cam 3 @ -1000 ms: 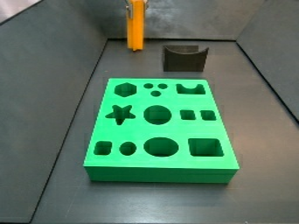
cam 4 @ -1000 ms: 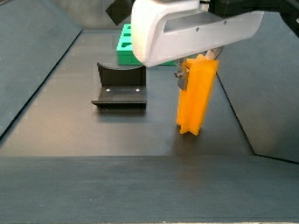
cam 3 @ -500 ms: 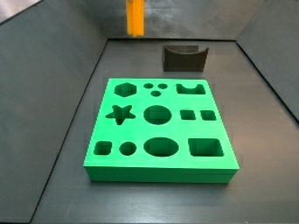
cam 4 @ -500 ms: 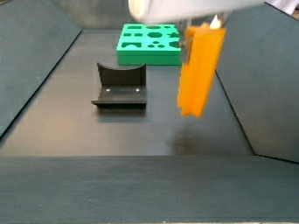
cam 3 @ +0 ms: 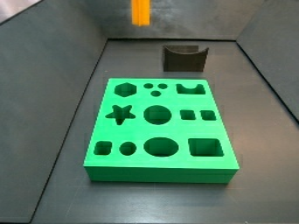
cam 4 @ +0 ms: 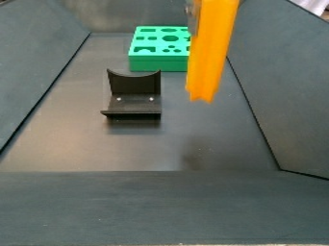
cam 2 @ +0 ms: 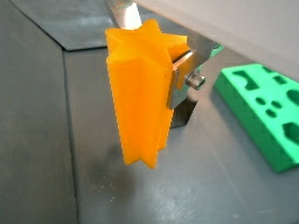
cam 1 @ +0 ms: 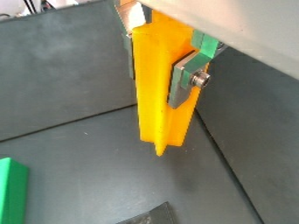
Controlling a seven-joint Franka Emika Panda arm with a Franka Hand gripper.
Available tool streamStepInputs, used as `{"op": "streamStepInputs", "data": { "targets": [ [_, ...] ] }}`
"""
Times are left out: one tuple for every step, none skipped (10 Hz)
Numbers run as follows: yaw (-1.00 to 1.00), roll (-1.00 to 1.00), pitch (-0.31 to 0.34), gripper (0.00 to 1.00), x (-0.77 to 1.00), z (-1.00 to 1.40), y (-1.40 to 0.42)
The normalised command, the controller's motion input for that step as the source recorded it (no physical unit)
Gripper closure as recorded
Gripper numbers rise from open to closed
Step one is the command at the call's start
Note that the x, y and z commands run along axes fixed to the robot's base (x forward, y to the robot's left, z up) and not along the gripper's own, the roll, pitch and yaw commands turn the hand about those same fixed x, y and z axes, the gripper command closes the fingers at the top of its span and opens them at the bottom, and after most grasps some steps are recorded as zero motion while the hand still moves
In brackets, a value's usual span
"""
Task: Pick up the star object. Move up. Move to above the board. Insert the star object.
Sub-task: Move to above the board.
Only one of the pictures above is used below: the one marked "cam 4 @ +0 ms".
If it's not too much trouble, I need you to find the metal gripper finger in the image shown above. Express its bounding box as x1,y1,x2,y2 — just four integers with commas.
184,0,197,36

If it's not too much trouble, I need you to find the green shape sorting board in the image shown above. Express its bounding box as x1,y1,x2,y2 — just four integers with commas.
128,26,189,72

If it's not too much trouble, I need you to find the black curved holder stand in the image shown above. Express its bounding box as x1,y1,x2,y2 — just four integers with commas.
100,70,161,117

